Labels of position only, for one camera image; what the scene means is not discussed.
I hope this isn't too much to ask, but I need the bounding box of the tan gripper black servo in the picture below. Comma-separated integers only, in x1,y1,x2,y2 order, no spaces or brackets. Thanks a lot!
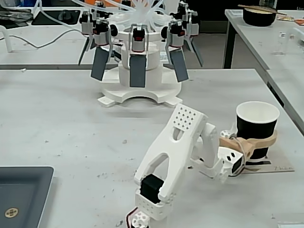
218,122,279,158

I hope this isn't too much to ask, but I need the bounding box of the black paper cup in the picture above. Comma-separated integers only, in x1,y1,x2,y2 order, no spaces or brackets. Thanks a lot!
236,101,280,160

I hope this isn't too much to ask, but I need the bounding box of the dark table leg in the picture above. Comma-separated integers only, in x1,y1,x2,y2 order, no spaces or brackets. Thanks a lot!
223,22,238,69

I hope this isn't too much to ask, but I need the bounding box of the grey paddle actuator unit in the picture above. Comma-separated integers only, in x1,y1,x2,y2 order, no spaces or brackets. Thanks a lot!
90,19,112,82
129,23,148,88
77,10,97,66
162,20,190,83
177,2,205,67

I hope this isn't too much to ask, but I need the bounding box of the white paper sheet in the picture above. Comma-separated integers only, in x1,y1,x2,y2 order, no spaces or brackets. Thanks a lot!
277,222,304,228

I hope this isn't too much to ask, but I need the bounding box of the white carousel stand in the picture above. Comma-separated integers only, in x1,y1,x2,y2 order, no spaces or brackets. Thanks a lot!
97,30,183,107

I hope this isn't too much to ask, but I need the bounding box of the black bowl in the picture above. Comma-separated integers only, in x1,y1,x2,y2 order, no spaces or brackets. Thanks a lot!
242,7,277,27

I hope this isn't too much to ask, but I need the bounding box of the orange packet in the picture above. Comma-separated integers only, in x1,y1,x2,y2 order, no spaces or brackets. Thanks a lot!
276,16,304,26

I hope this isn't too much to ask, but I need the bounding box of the wooden chopstick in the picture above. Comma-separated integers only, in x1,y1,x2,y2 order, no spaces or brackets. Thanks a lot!
237,4,288,16

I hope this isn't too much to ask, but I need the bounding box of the translucent tube bundle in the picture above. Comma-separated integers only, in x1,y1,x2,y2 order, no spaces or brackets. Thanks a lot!
35,0,181,34

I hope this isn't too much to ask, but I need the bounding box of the black desk pad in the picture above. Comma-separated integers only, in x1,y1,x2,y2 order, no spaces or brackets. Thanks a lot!
31,9,81,26

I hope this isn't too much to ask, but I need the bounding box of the grey plastic tray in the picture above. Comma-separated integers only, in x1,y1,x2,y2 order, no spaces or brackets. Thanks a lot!
0,166,55,228

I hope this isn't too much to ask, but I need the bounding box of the dark flat device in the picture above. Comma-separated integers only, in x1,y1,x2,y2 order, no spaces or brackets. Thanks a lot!
0,5,34,29

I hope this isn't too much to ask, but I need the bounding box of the thin gripper servo wire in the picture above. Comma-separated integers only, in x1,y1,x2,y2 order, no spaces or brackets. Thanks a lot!
229,136,256,172

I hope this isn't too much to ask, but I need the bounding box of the white bracket stand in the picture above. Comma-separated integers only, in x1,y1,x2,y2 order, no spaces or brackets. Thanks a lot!
276,27,304,56
0,25,14,53

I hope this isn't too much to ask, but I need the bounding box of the red black arm wire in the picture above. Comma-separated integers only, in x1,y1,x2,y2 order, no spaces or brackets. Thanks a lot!
125,206,140,228

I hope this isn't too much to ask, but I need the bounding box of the grey cable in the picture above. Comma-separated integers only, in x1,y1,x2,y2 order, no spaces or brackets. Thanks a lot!
9,28,83,49

